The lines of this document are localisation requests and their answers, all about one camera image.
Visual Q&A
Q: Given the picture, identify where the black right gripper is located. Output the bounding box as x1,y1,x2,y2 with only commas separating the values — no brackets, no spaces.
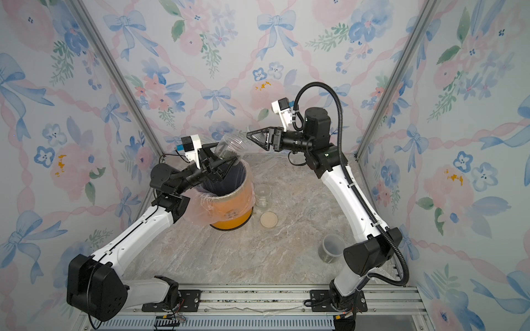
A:
251,126,316,155

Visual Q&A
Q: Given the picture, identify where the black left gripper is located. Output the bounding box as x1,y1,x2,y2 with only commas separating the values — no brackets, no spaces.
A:
178,145,237,198

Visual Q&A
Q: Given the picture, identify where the glass jar with tea leaves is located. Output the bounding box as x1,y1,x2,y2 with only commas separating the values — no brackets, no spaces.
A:
255,184,272,208

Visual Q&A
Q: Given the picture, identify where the beige jar lid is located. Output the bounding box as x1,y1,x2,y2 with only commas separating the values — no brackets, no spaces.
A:
259,212,278,228

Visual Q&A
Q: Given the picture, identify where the grey metal jar lid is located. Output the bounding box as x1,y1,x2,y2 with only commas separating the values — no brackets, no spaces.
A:
246,132,256,144

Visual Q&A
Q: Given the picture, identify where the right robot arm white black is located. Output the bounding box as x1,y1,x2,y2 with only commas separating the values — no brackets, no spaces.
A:
247,108,402,313

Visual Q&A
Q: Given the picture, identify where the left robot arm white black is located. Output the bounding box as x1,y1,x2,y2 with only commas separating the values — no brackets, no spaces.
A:
66,143,240,322

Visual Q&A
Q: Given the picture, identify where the orange trash bin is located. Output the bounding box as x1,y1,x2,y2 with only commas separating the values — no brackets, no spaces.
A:
186,160,255,231

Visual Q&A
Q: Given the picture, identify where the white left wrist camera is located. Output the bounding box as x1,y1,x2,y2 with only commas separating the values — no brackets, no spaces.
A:
175,135,202,168

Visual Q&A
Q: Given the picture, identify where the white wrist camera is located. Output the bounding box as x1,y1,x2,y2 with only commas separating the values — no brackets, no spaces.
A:
271,98,296,132
175,135,202,168

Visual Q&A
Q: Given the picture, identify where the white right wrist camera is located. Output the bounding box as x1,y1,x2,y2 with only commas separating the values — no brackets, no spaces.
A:
271,98,296,132

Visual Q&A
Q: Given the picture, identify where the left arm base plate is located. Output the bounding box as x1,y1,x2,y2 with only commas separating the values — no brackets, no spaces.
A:
142,290,202,313

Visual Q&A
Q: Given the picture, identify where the left aluminium corner post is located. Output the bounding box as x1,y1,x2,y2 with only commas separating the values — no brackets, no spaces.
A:
66,0,164,157

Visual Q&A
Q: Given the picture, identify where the aluminium corner post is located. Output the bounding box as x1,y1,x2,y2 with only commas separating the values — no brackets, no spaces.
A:
66,0,164,157
355,0,440,161

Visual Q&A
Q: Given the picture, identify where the black corrugated cable conduit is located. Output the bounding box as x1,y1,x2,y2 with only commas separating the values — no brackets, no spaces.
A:
292,81,410,287

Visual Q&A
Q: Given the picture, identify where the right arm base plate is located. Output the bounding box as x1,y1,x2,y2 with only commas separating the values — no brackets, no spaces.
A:
304,289,368,314

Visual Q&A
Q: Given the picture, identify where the right aluminium corner post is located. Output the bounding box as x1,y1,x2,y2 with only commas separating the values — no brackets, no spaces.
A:
355,0,440,161

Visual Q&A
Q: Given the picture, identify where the aluminium frame rail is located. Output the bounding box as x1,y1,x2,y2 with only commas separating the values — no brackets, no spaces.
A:
74,284,434,330

